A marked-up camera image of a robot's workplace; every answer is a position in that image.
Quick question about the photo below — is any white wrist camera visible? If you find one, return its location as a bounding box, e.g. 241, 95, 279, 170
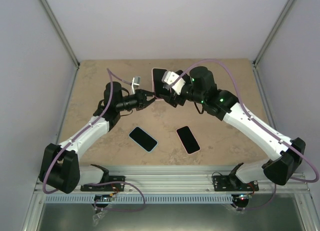
161, 71, 186, 95
130, 76, 141, 95

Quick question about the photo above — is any grey slotted cable duct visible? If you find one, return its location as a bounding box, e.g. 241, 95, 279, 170
45, 194, 233, 204

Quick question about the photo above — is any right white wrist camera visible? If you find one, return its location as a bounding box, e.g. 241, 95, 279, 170
161, 71, 186, 95

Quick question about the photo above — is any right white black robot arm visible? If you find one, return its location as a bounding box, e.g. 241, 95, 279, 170
158, 66, 306, 191

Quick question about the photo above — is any clear plastic bag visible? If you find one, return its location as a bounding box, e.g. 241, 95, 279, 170
92, 210, 106, 227

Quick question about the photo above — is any left aluminium frame post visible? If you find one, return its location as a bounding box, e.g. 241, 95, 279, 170
39, 0, 80, 69

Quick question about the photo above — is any aluminium frame post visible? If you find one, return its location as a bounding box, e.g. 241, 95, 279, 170
252, 0, 297, 68
39, 0, 80, 69

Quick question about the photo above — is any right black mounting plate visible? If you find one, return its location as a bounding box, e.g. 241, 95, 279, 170
211, 175, 260, 192

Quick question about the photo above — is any phone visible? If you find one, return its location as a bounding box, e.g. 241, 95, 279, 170
176, 126, 201, 155
128, 126, 158, 153
151, 68, 170, 99

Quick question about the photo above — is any left circuit board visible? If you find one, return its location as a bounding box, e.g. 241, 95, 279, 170
94, 193, 117, 202

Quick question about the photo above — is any right aluminium frame post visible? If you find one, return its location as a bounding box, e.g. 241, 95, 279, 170
252, 0, 297, 68

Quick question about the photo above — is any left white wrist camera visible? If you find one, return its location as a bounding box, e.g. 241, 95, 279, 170
130, 76, 141, 95

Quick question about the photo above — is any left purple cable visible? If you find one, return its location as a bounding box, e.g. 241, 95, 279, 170
42, 67, 146, 213

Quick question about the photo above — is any black mounting plate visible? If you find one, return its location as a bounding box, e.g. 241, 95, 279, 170
79, 175, 126, 192
211, 175, 260, 192

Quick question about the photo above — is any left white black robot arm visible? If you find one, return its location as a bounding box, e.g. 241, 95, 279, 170
38, 81, 156, 194

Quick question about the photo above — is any right circuit board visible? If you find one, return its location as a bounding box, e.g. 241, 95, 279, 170
237, 193, 252, 200

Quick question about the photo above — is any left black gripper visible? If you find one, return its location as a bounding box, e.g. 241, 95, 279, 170
116, 89, 159, 112

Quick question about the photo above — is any circuit board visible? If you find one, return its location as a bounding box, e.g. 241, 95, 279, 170
237, 193, 252, 200
94, 193, 117, 202

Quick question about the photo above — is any purple cable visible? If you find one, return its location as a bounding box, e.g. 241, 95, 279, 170
42, 67, 146, 213
169, 58, 320, 212

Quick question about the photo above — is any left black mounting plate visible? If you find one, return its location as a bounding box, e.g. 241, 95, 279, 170
79, 175, 126, 192

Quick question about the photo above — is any phone in pale pink case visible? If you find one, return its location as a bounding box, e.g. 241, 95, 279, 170
176, 126, 201, 155

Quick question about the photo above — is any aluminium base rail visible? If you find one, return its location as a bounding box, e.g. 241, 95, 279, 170
34, 165, 310, 195

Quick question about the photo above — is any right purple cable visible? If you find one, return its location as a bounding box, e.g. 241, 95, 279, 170
169, 58, 320, 212

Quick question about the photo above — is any phone in light blue case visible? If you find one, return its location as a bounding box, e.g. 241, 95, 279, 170
128, 126, 158, 153

